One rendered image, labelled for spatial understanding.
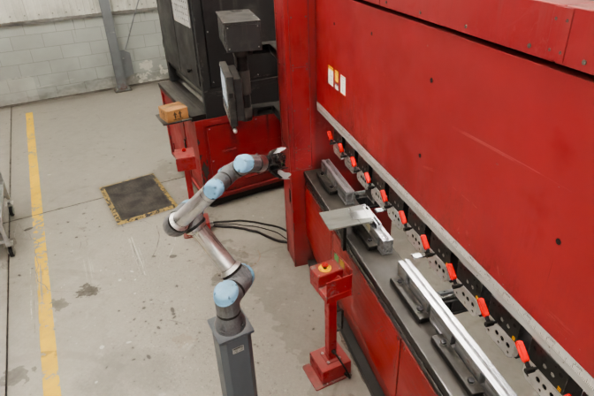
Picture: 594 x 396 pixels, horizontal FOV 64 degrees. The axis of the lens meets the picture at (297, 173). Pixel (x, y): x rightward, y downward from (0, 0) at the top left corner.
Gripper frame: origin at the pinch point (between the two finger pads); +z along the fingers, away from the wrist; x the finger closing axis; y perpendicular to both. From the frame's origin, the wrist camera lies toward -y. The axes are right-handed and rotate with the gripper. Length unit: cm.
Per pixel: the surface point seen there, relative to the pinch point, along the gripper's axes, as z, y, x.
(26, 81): 215, -621, 280
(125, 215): 107, -274, 10
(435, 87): -7, 78, 11
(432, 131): -1, 72, -4
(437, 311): 21, 50, -78
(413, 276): 35, 36, -65
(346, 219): 53, -3, -33
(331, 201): 86, -29, -20
